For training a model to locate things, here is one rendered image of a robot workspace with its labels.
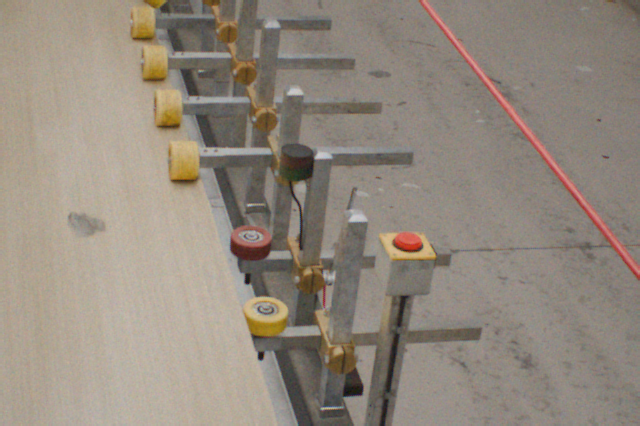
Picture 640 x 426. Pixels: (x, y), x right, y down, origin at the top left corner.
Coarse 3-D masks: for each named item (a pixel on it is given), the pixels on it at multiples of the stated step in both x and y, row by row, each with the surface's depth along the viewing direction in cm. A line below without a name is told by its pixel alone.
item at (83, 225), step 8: (72, 216) 252; (80, 216) 252; (88, 216) 252; (72, 224) 250; (80, 224) 249; (88, 224) 249; (96, 224) 250; (104, 224) 251; (80, 232) 248; (88, 232) 248
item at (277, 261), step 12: (276, 252) 258; (288, 252) 258; (324, 252) 260; (372, 252) 262; (444, 252) 265; (240, 264) 255; (252, 264) 255; (264, 264) 255; (276, 264) 256; (288, 264) 257; (324, 264) 259; (336, 264) 260; (372, 264) 262; (444, 264) 266
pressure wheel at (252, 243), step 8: (232, 232) 253; (240, 232) 254; (248, 232) 254; (256, 232) 255; (264, 232) 255; (232, 240) 252; (240, 240) 251; (248, 240) 252; (256, 240) 252; (264, 240) 252; (232, 248) 253; (240, 248) 251; (248, 248) 250; (256, 248) 250; (264, 248) 251; (240, 256) 252; (248, 256) 251; (256, 256) 251; (264, 256) 252; (248, 280) 258
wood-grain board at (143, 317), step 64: (0, 0) 346; (64, 0) 351; (128, 0) 356; (0, 64) 311; (64, 64) 315; (128, 64) 319; (0, 128) 282; (64, 128) 286; (128, 128) 289; (0, 192) 259; (64, 192) 261; (128, 192) 264; (192, 192) 267; (0, 256) 239; (64, 256) 241; (128, 256) 243; (192, 256) 246; (0, 320) 221; (64, 320) 223; (128, 320) 225; (192, 320) 227; (0, 384) 206; (64, 384) 208; (128, 384) 210; (192, 384) 212; (256, 384) 214
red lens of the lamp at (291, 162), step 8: (288, 144) 243; (280, 152) 241; (312, 152) 242; (280, 160) 241; (288, 160) 239; (296, 160) 239; (304, 160) 240; (312, 160) 242; (296, 168) 240; (304, 168) 240
